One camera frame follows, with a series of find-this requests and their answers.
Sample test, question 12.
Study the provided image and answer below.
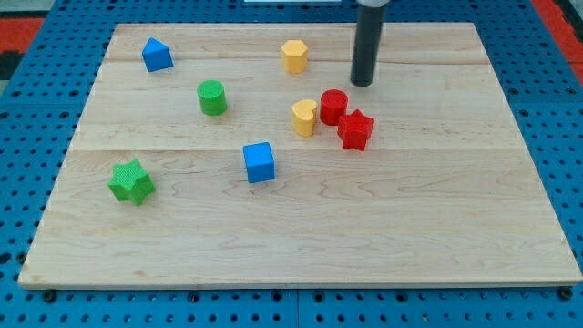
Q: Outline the blue cube block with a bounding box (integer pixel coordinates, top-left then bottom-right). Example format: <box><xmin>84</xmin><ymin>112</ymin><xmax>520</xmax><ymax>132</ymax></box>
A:
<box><xmin>242</xmin><ymin>142</ymin><xmax>275</xmax><ymax>183</ymax></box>

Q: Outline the green star block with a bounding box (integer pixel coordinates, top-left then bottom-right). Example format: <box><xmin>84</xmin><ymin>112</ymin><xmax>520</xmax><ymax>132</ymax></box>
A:
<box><xmin>108</xmin><ymin>159</ymin><xmax>156</xmax><ymax>206</ymax></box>

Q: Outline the yellow hexagon block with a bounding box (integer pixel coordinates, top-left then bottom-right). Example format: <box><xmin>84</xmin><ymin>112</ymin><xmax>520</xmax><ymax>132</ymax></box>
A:
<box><xmin>281</xmin><ymin>39</ymin><xmax>308</xmax><ymax>74</ymax></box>

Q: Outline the yellow heart block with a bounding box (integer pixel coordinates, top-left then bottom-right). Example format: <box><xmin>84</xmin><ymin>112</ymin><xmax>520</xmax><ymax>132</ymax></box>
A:
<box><xmin>291</xmin><ymin>99</ymin><xmax>318</xmax><ymax>137</ymax></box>

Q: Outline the red cylinder block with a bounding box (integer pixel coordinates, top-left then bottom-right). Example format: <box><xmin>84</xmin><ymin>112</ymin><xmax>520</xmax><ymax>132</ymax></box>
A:
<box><xmin>320</xmin><ymin>89</ymin><xmax>348</xmax><ymax>126</ymax></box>

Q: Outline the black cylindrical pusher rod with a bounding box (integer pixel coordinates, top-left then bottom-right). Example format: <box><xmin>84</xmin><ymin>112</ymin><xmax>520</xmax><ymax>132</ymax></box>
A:
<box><xmin>351</xmin><ymin>0</ymin><xmax>390</xmax><ymax>87</ymax></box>

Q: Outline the green cylinder block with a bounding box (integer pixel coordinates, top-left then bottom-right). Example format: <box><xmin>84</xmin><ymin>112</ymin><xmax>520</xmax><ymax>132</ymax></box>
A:
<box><xmin>197</xmin><ymin>79</ymin><xmax>228</xmax><ymax>116</ymax></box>

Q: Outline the light wooden board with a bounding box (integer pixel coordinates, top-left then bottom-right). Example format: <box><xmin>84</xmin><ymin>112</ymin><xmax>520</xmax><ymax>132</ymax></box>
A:
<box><xmin>19</xmin><ymin>23</ymin><xmax>582</xmax><ymax>290</ymax></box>

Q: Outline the red star block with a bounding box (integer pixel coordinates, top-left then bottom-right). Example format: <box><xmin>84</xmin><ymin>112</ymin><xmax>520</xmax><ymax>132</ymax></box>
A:
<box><xmin>337</xmin><ymin>109</ymin><xmax>374</xmax><ymax>151</ymax></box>

